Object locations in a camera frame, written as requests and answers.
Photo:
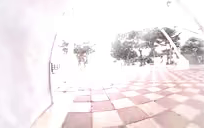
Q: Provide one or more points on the small tree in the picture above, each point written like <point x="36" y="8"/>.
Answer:
<point x="82" y="53"/>

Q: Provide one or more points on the group of trees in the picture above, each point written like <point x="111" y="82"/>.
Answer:
<point x="140" y="46"/>

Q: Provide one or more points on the white slanted pole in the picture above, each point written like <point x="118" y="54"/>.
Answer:
<point x="172" y="45"/>

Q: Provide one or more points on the white wall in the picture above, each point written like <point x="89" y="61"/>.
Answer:
<point x="20" y="66"/>

